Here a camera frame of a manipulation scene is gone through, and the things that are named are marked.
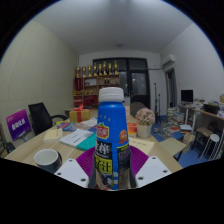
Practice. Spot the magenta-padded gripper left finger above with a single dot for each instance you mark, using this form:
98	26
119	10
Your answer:
73	171

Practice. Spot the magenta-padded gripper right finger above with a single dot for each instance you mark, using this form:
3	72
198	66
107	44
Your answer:
153	170

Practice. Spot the blue drink bottle white cap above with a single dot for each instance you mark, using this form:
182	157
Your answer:
111	133

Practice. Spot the black mug white inside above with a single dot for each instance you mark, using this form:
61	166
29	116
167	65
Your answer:
48	161

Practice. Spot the pale yellow notebook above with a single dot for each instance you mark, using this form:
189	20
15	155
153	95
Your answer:
141	145

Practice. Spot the light wooden bench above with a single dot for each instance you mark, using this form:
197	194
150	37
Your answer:
171	146

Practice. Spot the teal book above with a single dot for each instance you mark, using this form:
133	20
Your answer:
88	142

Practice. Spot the white printed booklet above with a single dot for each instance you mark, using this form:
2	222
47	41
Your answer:
75	136

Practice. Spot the pink flowers in white pot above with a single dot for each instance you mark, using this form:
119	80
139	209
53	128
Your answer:
144	120

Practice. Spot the yellow gift box red ribbon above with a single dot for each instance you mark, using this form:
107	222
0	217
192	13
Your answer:
79	115

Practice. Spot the small standing card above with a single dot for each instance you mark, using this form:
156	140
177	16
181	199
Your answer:
127	113

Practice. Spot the black office chair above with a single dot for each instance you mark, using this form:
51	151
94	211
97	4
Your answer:
40	116

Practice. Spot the grey green armchair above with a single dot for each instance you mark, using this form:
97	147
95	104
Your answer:
136	107

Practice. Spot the white round stool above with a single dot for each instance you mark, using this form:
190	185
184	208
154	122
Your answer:
214	137

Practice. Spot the black microphone stand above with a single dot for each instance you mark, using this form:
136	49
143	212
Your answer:
156	100

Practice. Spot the cluttered wooden side desk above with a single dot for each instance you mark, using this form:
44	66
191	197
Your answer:
206	114

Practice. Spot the black computer monitor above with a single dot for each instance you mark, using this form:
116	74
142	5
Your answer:
186	95

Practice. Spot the wooden shelf unit with trophies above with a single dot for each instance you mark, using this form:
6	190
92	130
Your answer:
90	86

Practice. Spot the black-framed glass door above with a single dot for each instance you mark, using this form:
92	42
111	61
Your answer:
138	83

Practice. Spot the white wall air conditioner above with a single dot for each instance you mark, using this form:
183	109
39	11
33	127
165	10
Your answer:
168	60

